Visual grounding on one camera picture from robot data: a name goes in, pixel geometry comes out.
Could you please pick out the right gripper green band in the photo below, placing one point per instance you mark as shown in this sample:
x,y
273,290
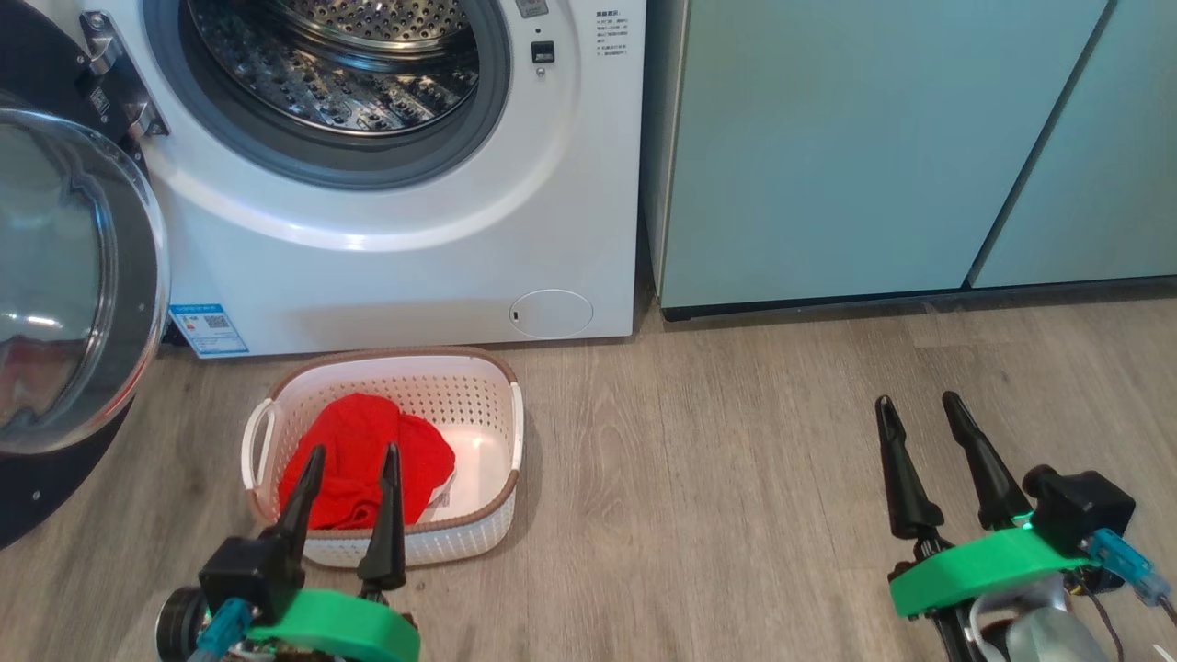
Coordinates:
x,y
975,570

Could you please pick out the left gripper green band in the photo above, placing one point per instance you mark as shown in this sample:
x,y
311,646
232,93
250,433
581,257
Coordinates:
x,y
349,630

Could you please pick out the red garment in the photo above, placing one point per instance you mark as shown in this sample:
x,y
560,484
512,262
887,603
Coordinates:
x,y
354,441

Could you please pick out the white cloth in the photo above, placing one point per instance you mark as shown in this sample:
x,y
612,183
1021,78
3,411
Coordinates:
x,y
443,492

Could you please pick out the washing machine glass door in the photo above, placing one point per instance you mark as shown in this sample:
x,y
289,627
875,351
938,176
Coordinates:
x,y
55,276

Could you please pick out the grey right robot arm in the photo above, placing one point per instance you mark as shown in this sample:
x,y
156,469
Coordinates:
x,y
1039,634

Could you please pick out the white front-load washing machine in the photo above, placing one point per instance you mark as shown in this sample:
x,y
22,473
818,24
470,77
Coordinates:
x,y
368,276

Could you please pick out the teal cabinet door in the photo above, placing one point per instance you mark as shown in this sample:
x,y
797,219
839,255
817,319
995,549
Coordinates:
x,y
828,156
1103,165

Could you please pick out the steel washer drum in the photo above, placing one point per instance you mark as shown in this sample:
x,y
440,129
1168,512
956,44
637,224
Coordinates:
x,y
340,64

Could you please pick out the white perforated laundry basket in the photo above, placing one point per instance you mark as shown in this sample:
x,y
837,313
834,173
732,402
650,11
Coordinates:
x,y
460,538

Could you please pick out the blue energy label sticker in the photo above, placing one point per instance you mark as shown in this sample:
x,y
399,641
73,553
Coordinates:
x,y
210,329

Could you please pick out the round white filter cover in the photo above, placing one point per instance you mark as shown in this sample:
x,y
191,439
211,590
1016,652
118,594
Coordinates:
x,y
552,314

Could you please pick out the printed text warning label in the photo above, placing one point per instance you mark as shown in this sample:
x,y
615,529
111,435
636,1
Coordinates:
x,y
611,35

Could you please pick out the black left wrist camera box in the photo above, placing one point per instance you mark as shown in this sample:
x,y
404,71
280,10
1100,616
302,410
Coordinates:
x,y
248,575

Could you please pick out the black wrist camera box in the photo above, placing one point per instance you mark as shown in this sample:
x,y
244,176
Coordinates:
x,y
248,575
1080,510

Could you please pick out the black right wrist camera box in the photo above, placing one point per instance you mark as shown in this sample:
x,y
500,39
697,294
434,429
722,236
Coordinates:
x,y
1080,510

